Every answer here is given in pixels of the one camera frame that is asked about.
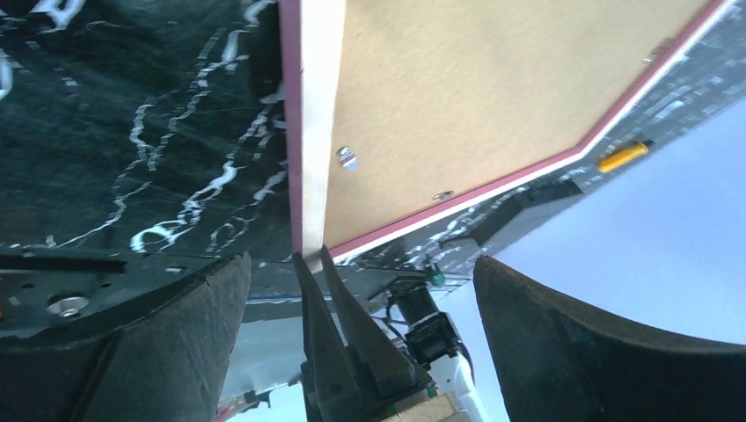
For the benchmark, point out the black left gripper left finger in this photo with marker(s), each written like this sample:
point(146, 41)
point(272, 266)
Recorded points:
point(162, 356)

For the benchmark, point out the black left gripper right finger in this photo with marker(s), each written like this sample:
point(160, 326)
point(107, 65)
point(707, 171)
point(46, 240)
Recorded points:
point(560, 359)

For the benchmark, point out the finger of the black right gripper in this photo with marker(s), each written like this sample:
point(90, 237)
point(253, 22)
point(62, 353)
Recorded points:
point(389, 370)
point(330, 388)

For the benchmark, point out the pink picture frame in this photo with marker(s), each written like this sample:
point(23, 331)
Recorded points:
point(400, 113)

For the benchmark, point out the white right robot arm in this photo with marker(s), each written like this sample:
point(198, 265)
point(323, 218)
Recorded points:
point(445, 389)

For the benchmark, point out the green handled screwdriver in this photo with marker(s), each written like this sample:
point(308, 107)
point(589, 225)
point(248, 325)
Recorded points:
point(435, 275)

